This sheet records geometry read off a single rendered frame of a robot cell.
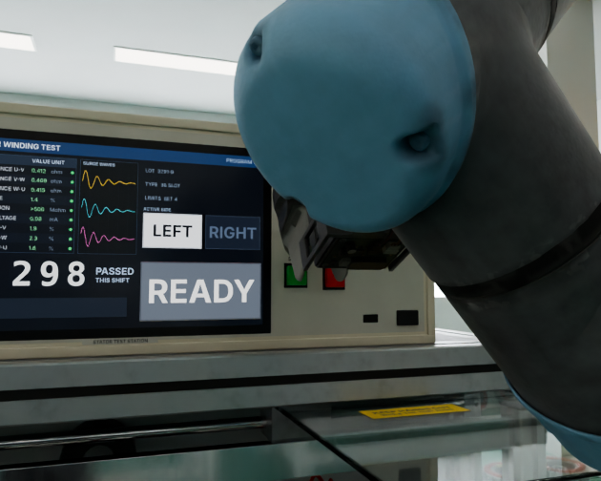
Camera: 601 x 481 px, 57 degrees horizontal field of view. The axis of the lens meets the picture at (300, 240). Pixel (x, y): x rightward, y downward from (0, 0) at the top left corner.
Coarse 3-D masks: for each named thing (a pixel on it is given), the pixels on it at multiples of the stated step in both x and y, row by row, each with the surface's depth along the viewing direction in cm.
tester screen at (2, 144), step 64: (0, 192) 44; (64, 192) 46; (128, 192) 47; (192, 192) 49; (256, 192) 51; (0, 256) 44; (64, 256) 45; (128, 256) 47; (192, 256) 48; (256, 256) 50; (0, 320) 43; (64, 320) 45; (128, 320) 46; (192, 320) 48; (256, 320) 50
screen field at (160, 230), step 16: (144, 224) 47; (160, 224) 48; (176, 224) 48; (192, 224) 49; (208, 224) 49; (224, 224) 50; (240, 224) 50; (256, 224) 51; (144, 240) 47; (160, 240) 48; (176, 240) 48; (192, 240) 49; (208, 240) 49; (224, 240) 50; (240, 240) 50; (256, 240) 50
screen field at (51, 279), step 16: (16, 272) 44; (32, 272) 44; (48, 272) 45; (64, 272) 45; (80, 272) 45; (16, 288) 44; (32, 288) 44; (48, 288) 45; (64, 288) 45; (80, 288) 45
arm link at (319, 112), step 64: (320, 0) 15; (384, 0) 15; (448, 0) 15; (512, 0) 17; (256, 64) 16; (320, 64) 14; (384, 64) 14; (448, 64) 15; (512, 64) 17; (256, 128) 17; (320, 128) 16; (384, 128) 14; (448, 128) 15; (512, 128) 17; (576, 128) 18; (320, 192) 18; (384, 192) 16; (448, 192) 17; (512, 192) 17; (576, 192) 17; (448, 256) 19; (512, 256) 18
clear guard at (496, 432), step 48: (336, 432) 41; (384, 432) 41; (432, 432) 41; (480, 432) 41; (528, 432) 41; (384, 480) 31; (432, 480) 31; (480, 480) 31; (528, 480) 31; (576, 480) 32
